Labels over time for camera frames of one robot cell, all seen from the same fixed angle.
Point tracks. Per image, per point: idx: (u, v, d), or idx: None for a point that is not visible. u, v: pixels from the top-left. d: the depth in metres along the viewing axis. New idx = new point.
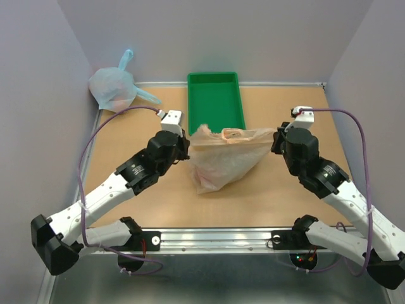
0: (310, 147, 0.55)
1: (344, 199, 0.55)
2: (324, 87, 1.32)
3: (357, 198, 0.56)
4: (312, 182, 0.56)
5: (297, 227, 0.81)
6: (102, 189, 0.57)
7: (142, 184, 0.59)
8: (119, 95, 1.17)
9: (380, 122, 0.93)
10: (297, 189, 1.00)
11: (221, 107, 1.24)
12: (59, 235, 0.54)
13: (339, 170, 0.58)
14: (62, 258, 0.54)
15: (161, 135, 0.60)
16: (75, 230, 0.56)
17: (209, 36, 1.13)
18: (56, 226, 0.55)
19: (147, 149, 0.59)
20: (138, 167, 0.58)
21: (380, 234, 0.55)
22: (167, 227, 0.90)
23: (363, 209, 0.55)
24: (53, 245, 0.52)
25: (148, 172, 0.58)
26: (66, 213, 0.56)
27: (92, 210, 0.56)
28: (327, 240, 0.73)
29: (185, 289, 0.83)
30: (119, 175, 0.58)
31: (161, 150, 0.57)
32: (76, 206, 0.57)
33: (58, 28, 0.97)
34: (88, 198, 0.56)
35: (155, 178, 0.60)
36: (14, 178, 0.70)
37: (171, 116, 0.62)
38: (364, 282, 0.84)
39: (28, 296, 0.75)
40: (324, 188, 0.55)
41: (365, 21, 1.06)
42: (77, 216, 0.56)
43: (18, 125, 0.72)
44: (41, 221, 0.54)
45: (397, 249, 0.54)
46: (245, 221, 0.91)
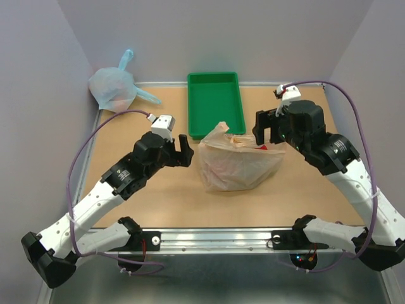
0: (314, 118, 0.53)
1: (351, 180, 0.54)
2: (324, 88, 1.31)
3: (364, 180, 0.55)
4: (318, 156, 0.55)
5: (297, 226, 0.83)
6: (89, 199, 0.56)
7: (130, 189, 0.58)
8: (119, 95, 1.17)
9: (381, 122, 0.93)
10: (297, 190, 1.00)
11: (221, 107, 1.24)
12: (50, 251, 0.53)
13: (350, 145, 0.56)
14: (57, 272, 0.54)
15: (145, 138, 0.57)
16: (67, 242, 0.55)
17: (210, 35, 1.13)
18: (45, 242, 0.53)
19: (133, 153, 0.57)
20: (124, 171, 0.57)
21: (382, 218, 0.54)
22: (165, 227, 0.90)
23: (368, 192, 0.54)
24: (45, 263, 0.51)
25: (135, 176, 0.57)
26: (55, 228, 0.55)
27: (81, 222, 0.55)
28: (321, 234, 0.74)
29: (185, 289, 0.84)
30: (105, 183, 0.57)
31: (147, 153, 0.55)
32: (64, 220, 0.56)
33: (57, 28, 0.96)
34: (76, 211, 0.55)
35: (143, 181, 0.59)
36: (14, 178, 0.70)
37: (161, 120, 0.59)
38: (363, 281, 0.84)
39: (28, 296, 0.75)
40: (331, 164, 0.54)
41: (365, 21, 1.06)
42: (66, 229, 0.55)
43: (18, 125, 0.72)
44: (31, 240, 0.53)
45: (395, 235, 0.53)
46: (245, 222, 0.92)
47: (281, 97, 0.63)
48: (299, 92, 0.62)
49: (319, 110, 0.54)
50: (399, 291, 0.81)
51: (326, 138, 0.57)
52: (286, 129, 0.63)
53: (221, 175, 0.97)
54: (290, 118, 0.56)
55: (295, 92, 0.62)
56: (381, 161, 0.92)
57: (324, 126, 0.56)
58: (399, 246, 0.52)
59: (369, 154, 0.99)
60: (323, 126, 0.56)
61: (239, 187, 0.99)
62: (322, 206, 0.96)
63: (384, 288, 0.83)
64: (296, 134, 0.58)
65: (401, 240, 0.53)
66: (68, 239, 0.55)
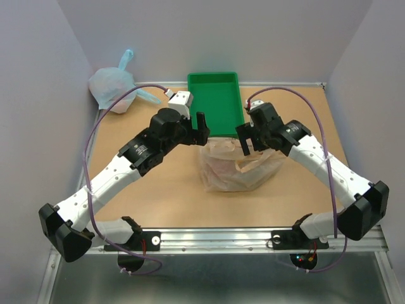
0: (266, 111, 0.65)
1: (304, 151, 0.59)
2: (324, 87, 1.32)
3: (317, 149, 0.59)
4: (276, 139, 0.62)
5: (296, 226, 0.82)
6: (107, 173, 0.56)
7: (147, 164, 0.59)
8: (119, 95, 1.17)
9: (380, 121, 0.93)
10: (297, 190, 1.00)
11: (221, 107, 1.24)
12: (69, 222, 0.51)
13: (302, 126, 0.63)
14: (73, 246, 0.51)
15: (164, 113, 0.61)
16: (85, 216, 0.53)
17: (209, 36, 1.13)
18: (63, 215, 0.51)
19: (150, 130, 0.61)
20: (142, 147, 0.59)
21: (338, 178, 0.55)
22: (166, 228, 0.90)
23: (322, 158, 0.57)
24: (63, 234, 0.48)
25: (153, 151, 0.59)
26: (73, 200, 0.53)
27: (98, 194, 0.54)
28: (313, 223, 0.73)
29: (185, 289, 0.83)
30: (122, 158, 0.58)
31: (164, 127, 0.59)
32: (81, 192, 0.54)
33: (57, 27, 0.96)
34: (93, 183, 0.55)
35: (160, 158, 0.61)
36: (14, 178, 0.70)
37: (179, 95, 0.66)
38: (362, 280, 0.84)
39: (26, 296, 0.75)
40: (286, 142, 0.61)
41: (365, 21, 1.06)
42: (84, 202, 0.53)
43: (18, 124, 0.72)
44: (48, 211, 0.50)
45: (354, 190, 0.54)
46: (247, 222, 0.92)
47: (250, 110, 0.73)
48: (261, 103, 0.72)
49: (270, 106, 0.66)
50: (399, 291, 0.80)
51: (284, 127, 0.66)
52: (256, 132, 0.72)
53: (221, 177, 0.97)
54: (252, 117, 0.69)
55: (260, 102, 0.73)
56: (381, 161, 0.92)
57: (279, 118, 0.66)
58: (358, 199, 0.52)
59: (369, 154, 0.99)
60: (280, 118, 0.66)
61: (238, 189, 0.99)
62: (322, 206, 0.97)
63: (384, 287, 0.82)
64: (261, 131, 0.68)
65: (359, 194, 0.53)
66: (86, 212, 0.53)
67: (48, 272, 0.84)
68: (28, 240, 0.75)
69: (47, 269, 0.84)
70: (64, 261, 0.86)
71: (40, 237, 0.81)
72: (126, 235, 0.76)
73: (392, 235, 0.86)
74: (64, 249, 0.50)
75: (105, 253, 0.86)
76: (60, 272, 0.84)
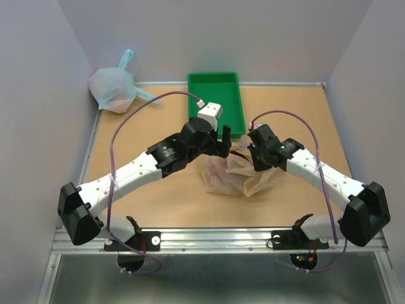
0: (262, 132, 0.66)
1: (297, 161, 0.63)
2: (324, 87, 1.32)
3: (310, 160, 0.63)
4: (273, 156, 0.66)
5: (296, 227, 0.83)
6: (133, 166, 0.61)
7: (171, 167, 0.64)
8: (119, 95, 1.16)
9: (381, 121, 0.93)
10: (299, 193, 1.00)
11: (221, 107, 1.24)
12: (87, 204, 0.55)
13: (296, 142, 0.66)
14: (83, 230, 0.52)
15: (198, 123, 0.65)
16: (103, 202, 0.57)
17: (209, 35, 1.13)
18: (84, 196, 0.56)
19: (180, 135, 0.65)
20: (169, 150, 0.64)
21: (331, 183, 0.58)
22: (178, 227, 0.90)
23: (314, 166, 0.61)
24: (80, 214, 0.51)
25: (178, 156, 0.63)
26: (95, 184, 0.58)
27: (121, 185, 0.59)
28: (314, 225, 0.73)
29: (185, 289, 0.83)
30: (150, 156, 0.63)
31: (194, 135, 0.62)
32: (104, 180, 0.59)
33: (57, 27, 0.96)
34: (118, 173, 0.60)
35: (184, 163, 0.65)
36: (14, 178, 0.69)
37: (209, 107, 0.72)
38: (362, 280, 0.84)
39: (26, 296, 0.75)
40: (283, 159, 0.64)
41: (365, 21, 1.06)
42: (105, 189, 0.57)
43: (18, 124, 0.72)
44: (70, 190, 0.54)
45: (347, 192, 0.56)
46: (252, 222, 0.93)
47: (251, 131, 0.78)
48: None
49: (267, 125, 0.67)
50: (399, 291, 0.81)
51: None
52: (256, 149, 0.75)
53: (224, 179, 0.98)
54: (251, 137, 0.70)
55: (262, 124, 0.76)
56: (381, 161, 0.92)
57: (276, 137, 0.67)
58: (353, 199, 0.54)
59: (369, 154, 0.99)
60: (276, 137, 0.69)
61: (240, 193, 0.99)
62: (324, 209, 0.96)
63: (384, 288, 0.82)
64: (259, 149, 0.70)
65: (353, 195, 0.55)
66: (105, 198, 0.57)
67: (48, 272, 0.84)
68: (28, 240, 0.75)
69: (47, 269, 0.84)
70: (63, 261, 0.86)
71: (40, 237, 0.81)
72: (126, 235, 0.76)
73: (392, 235, 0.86)
74: (75, 230, 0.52)
75: (105, 253, 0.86)
76: (60, 272, 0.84)
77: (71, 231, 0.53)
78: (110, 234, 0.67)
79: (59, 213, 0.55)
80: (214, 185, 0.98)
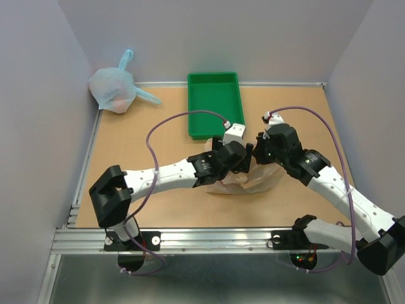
0: (288, 137, 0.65)
1: (324, 182, 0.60)
2: (324, 87, 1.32)
3: (337, 181, 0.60)
4: (295, 168, 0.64)
5: (297, 226, 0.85)
6: (174, 168, 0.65)
7: (203, 180, 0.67)
8: (119, 95, 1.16)
9: (380, 121, 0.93)
10: (298, 194, 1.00)
11: (221, 107, 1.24)
12: (131, 189, 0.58)
13: (321, 156, 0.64)
14: (116, 213, 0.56)
15: (235, 144, 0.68)
16: (142, 192, 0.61)
17: (209, 36, 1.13)
18: (128, 180, 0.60)
19: (217, 152, 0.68)
20: (206, 164, 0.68)
21: (361, 213, 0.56)
22: (192, 228, 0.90)
23: (343, 190, 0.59)
24: (122, 196, 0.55)
25: (212, 171, 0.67)
26: (140, 174, 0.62)
27: (162, 181, 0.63)
28: (323, 235, 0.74)
29: (185, 290, 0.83)
30: (190, 164, 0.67)
31: (231, 156, 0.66)
32: (149, 171, 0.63)
33: (57, 27, 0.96)
34: (161, 170, 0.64)
35: (215, 179, 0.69)
36: (14, 178, 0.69)
37: (235, 128, 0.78)
38: (363, 281, 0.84)
39: (26, 296, 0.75)
40: (306, 174, 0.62)
41: (364, 21, 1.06)
42: (149, 180, 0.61)
43: (18, 125, 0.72)
44: (117, 172, 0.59)
45: (378, 227, 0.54)
46: (252, 222, 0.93)
47: (267, 122, 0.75)
48: (282, 120, 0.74)
49: (293, 131, 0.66)
50: (400, 291, 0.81)
51: (302, 152, 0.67)
52: (271, 148, 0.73)
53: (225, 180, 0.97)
54: (272, 139, 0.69)
55: (280, 119, 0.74)
56: (381, 161, 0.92)
57: (299, 144, 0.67)
58: (383, 235, 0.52)
59: (369, 154, 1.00)
60: (300, 144, 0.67)
61: (238, 192, 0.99)
62: (323, 209, 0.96)
63: (384, 288, 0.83)
64: (279, 152, 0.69)
65: (384, 230, 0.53)
66: (146, 189, 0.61)
67: (48, 272, 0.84)
68: (27, 241, 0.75)
69: (47, 269, 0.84)
70: (63, 261, 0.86)
71: (40, 237, 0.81)
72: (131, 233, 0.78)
73: None
74: (111, 210, 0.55)
75: (105, 253, 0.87)
76: (60, 273, 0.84)
77: (102, 208, 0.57)
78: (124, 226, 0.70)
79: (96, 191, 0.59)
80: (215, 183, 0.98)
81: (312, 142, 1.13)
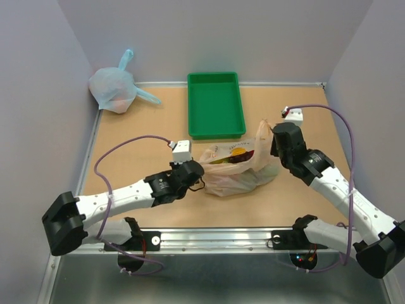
0: (293, 136, 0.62)
1: (326, 182, 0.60)
2: (324, 87, 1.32)
3: (340, 182, 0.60)
4: (299, 168, 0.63)
5: (296, 225, 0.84)
6: (130, 190, 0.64)
7: (162, 199, 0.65)
8: (119, 95, 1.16)
9: (381, 121, 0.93)
10: (298, 194, 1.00)
11: (221, 107, 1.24)
12: (83, 216, 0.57)
13: (324, 157, 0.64)
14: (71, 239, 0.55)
15: (192, 163, 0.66)
16: (97, 216, 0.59)
17: (209, 35, 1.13)
18: (81, 206, 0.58)
19: (176, 171, 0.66)
20: (164, 183, 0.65)
21: (361, 215, 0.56)
22: (176, 227, 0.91)
23: (345, 192, 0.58)
24: (73, 223, 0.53)
25: (170, 190, 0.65)
26: (93, 199, 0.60)
27: (118, 204, 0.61)
28: (323, 236, 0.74)
29: (185, 290, 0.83)
30: (146, 184, 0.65)
31: (190, 175, 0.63)
32: (102, 195, 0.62)
33: (57, 27, 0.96)
34: (116, 192, 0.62)
35: (174, 198, 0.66)
36: (14, 177, 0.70)
37: (180, 145, 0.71)
38: (363, 281, 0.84)
39: (26, 296, 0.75)
40: (309, 173, 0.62)
41: (365, 21, 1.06)
42: (102, 204, 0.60)
43: (18, 125, 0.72)
44: (68, 198, 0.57)
45: (378, 230, 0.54)
46: (252, 222, 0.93)
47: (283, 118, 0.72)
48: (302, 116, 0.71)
49: (299, 129, 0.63)
50: (400, 291, 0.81)
51: (305, 152, 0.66)
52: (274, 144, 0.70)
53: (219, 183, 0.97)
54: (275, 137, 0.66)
55: (298, 116, 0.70)
56: (381, 161, 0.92)
57: (304, 144, 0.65)
58: (383, 238, 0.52)
59: (369, 154, 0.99)
60: (304, 143, 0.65)
61: (239, 192, 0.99)
62: (323, 209, 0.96)
63: (384, 288, 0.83)
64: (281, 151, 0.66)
65: (384, 234, 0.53)
66: (100, 214, 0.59)
67: (48, 272, 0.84)
68: (28, 240, 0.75)
69: (47, 270, 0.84)
70: (64, 261, 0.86)
71: (40, 237, 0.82)
72: (123, 236, 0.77)
73: None
74: (62, 238, 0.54)
75: (105, 253, 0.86)
76: (60, 273, 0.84)
77: (56, 235, 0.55)
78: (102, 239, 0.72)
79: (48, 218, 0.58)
80: (212, 185, 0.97)
81: (312, 142, 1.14)
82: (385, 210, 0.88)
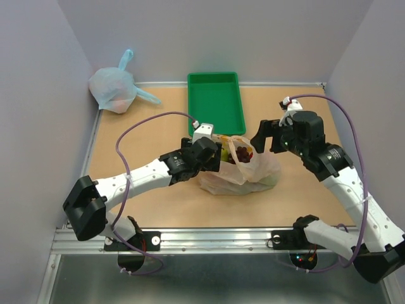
0: (313, 126, 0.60)
1: (342, 183, 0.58)
2: (324, 87, 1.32)
3: (355, 185, 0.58)
4: (314, 162, 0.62)
5: (297, 225, 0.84)
6: (147, 170, 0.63)
7: (178, 177, 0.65)
8: (119, 95, 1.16)
9: (380, 121, 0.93)
10: (298, 194, 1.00)
11: (221, 107, 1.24)
12: (104, 197, 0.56)
13: (344, 155, 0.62)
14: (95, 223, 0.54)
15: (207, 139, 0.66)
16: (117, 198, 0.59)
17: (209, 36, 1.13)
18: (100, 189, 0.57)
19: (190, 149, 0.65)
20: (179, 160, 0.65)
21: (371, 223, 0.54)
22: (178, 228, 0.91)
23: (360, 197, 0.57)
24: (95, 205, 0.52)
25: (186, 167, 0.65)
26: (112, 181, 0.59)
27: (136, 184, 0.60)
28: (323, 237, 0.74)
29: (185, 290, 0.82)
30: (162, 162, 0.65)
31: (204, 151, 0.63)
32: (121, 177, 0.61)
33: (57, 26, 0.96)
34: (133, 173, 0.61)
35: (190, 175, 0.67)
36: (14, 177, 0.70)
37: (204, 126, 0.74)
38: (362, 282, 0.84)
39: (26, 296, 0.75)
40: (325, 170, 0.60)
41: (365, 21, 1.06)
42: (121, 185, 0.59)
43: (17, 123, 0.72)
44: (88, 182, 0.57)
45: (385, 240, 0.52)
46: (250, 222, 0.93)
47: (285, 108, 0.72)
48: (300, 107, 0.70)
49: (319, 120, 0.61)
50: (400, 291, 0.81)
51: (323, 146, 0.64)
52: (288, 136, 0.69)
53: (216, 183, 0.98)
54: (295, 126, 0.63)
55: (298, 106, 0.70)
56: (381, 162, 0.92)
57: (323, 137, 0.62)
58: (388, 250, 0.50)
59: (369, 154, 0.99)
60: (323, 136, 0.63)
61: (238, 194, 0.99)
62: (323, 209, 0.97)
63: (384, 289, 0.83)
64: (299, 142, 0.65)
65: (391, 246, 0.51)
66: (121, 194, 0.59)
67: (48, 272, 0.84)
68: (27, 240, 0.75)
69: (47, 269, 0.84)
70: (64, 261, 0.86)
71: (40, 237, 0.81)
72: (126, 233, 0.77)
73: None
74: (86, 222, 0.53)
75: (105, 253, 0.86)
76: (60, 273, 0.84)
77: (78, 221, 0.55)
78: (115, 231, 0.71)
79: (69, 204, 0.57)
80: (208, 182, 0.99)
81: None
82: (385, 210, 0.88)
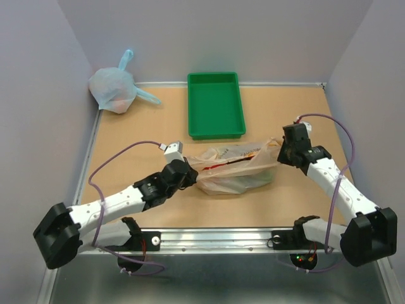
0: (297, 130, 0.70)
1: (319, 168, 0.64)
2: (324, 87, 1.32)
3: (332, 170, 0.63)
4: (298, 156, 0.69)
5: (297, 224, 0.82)
6: (120, 196, 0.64)
7: (152, 203, 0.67)
8: (119, 95, 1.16)
9: (381, 121, 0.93)
10: (297, 194, 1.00)
11: (221, 107, 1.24)
12: (78, 224, 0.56)
13: (324, 151, 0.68)
14: (66, 251, 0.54)
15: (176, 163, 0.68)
16: (91, 225, 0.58)
17: (208, 35, 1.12)
18: (74, 216, 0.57)
19: (161, 173, 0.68)
20: (152, 187, 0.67)
21: (343, 196, 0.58)
22: (176, 228, 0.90)
23: (334, 177, 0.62)
24: (69, 232, 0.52)
25: (159, 193, 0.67)
26: (86, 208, 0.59)
27: (110, 211, 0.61)
28: (317, 230, 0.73)
29: (185, 290, 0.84)
30: (136, 189, 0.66)
31: (174, 175, 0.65)
32: (95, 204, 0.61)
33: (57, 27, 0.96)
34: (107, 199, 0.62)
35: (164, 199, 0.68)
36: (14, 177, 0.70)
37: (171, 146, 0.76)
38: (362, 282, 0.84)
39: (26, 296, 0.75)
40: (306, 161, 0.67)
41: (365, 21, 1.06)
42: (95, 212, 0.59)
43: (17, 124, 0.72)
44: (61, 209, 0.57)
45: (357, 209, 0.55)
46: (249, 222, 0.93)
47: None
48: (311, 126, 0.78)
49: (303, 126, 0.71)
50: (399, 291, 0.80)
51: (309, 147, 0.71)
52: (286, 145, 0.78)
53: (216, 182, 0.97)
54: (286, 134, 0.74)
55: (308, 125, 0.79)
56: (380, 162, 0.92)
57: (308, 139, 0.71)
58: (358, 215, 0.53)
59: (369, 154, 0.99)
60: (308, 139, 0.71)
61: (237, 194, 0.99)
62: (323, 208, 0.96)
63: (384, 289, 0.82)
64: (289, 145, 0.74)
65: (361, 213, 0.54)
66: (95, 221, 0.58)
67: (48, 272, 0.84)
68: (26, 240, 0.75)
69: (47, 269, 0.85)
70: None
71: None
72: (123, 235, 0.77)
73: None
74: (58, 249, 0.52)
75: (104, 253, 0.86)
76: (59, 273, 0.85)
77: (50, 248, 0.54)
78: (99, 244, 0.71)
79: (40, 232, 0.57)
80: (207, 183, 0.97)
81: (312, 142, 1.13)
82: None
